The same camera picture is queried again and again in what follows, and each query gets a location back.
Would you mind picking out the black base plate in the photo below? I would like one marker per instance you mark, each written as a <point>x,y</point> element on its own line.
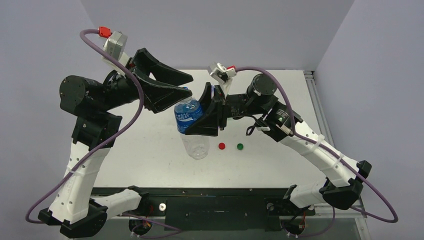
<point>220,209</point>

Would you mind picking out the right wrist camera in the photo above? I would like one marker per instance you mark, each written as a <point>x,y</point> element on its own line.
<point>223,75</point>

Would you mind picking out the green bottle cap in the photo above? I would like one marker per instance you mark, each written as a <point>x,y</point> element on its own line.
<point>240,146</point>

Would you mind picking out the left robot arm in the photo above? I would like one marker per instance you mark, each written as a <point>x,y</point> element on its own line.
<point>73,209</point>

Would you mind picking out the aluminium frame rail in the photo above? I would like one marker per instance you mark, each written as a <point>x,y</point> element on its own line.
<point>360,220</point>

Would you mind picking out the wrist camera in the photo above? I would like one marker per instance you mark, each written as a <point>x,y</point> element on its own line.
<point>223,75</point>
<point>115,45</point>

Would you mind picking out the blue label small bottle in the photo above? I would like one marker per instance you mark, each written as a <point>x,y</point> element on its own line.
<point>187,112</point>

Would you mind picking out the red bottle cap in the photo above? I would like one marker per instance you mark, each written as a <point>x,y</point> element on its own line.
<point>221,145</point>

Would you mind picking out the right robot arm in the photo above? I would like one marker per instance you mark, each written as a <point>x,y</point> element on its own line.
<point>344,177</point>

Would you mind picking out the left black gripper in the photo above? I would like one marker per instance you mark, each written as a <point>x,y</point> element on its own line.
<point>142,62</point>

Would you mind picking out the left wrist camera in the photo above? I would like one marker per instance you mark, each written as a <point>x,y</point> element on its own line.
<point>115,45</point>

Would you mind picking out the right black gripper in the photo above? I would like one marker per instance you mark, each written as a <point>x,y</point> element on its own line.
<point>221,108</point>

